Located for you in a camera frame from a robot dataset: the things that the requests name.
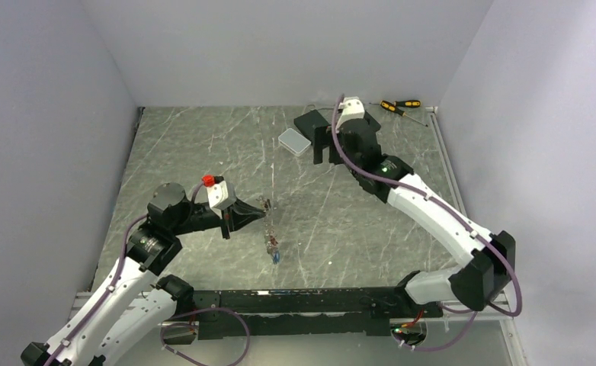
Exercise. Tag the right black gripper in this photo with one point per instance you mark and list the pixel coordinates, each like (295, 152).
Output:
(324, 136)

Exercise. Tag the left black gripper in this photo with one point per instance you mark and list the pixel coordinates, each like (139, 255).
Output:
(245, 213)

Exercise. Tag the silver disc keyring with keys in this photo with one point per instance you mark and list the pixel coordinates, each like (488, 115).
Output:
(270, 238)

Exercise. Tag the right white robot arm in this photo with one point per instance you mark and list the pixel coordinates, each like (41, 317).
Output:
(484, 261)

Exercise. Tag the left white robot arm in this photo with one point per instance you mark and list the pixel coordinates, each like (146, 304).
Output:
(135, 297)

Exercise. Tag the yellow black screwdriver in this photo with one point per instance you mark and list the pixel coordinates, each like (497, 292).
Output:
(400, 104)
(404, 112)

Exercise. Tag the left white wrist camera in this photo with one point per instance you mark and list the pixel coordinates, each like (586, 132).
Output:
(220, 193)

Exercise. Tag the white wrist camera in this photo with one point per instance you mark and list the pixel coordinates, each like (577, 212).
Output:
(350, 108)
(220, 193)

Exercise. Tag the black network switch large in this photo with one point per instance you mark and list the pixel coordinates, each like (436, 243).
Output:
(310, 123)

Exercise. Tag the white network switch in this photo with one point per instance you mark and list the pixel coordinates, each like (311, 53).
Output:
(294, 142)

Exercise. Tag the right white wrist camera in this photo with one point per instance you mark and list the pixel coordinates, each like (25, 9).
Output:
(350, 108)

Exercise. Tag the black network switch small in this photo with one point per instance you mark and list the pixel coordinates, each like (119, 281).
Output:
(371, 118)

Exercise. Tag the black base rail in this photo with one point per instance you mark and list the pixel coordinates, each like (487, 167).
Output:
(287, 312)

